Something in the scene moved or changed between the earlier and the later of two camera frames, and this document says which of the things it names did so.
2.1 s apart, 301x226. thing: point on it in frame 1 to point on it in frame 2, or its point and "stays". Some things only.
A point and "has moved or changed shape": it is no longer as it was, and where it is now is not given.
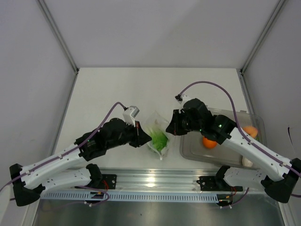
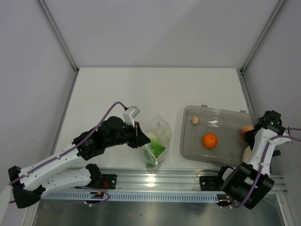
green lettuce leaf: x=159 y=139 to x=153 y=150
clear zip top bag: x=156 y=125 has moved or changed shape
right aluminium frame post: x=257 y=44 stays
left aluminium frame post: x=59 y=36 stays
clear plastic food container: x=192 y=145 stays
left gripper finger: x=145 y=138 stays
